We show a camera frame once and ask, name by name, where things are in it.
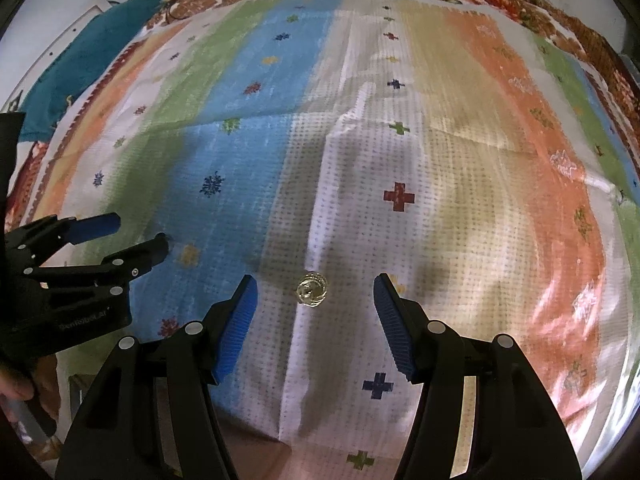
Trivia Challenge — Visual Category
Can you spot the silver ring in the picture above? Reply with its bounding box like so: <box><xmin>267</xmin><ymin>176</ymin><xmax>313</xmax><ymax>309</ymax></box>
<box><xmin>295</xmin><ymin>271</ymin><xmax>328</xmax><ymax>308</ymax></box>

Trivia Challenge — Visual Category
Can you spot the pink jewelry box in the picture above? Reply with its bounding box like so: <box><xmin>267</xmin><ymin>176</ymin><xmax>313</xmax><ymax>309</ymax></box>
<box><xmin>220</xmin><ymin>420</ymin><xmax>301</xmax><ymax>480</ymax></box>

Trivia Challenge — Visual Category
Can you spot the person's left hand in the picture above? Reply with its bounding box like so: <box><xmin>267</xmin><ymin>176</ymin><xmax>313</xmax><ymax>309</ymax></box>
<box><xmin>0</xmin><ymin>352</ymin><xmax>61</xmax><ymax>418</ymax></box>

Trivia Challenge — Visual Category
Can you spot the teal cloth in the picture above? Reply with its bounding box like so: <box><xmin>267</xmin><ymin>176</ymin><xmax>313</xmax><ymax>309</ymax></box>
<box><xmin>22</xmin><ymin>0</ymin><xmax>171</xmax><ymax>138</ymax></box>

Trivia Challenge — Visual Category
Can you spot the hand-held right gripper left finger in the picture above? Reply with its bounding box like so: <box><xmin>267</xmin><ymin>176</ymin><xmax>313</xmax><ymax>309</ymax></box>
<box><xmin>55</xmin><ymin>274</ymin><xmax>259</xmax><ymax>480</ymax></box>

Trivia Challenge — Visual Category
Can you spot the striped woven mat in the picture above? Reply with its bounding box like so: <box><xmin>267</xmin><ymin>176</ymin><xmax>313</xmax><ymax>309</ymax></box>
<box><xmin>30</xmin><ymin>0</ymin><xmax>640</xmax><ymax>480</ymax></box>

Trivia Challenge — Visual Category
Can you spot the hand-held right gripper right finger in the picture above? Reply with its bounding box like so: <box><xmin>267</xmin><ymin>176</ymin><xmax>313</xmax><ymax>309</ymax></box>
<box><xmin>374</xmin><ymin>273</ymin><xmax>583</xmax><ymax>480</ymax></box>

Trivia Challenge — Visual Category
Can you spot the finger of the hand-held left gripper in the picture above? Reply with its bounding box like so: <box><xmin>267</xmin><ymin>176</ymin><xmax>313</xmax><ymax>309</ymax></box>
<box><xmin>22</xmin><ymin>232</ymin><xmax>171</xmax><ymax>296</ymax></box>
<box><xmin>5</xmin><ymin>212</ymin><xmax>122</xmax><ymax>266</ymax></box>

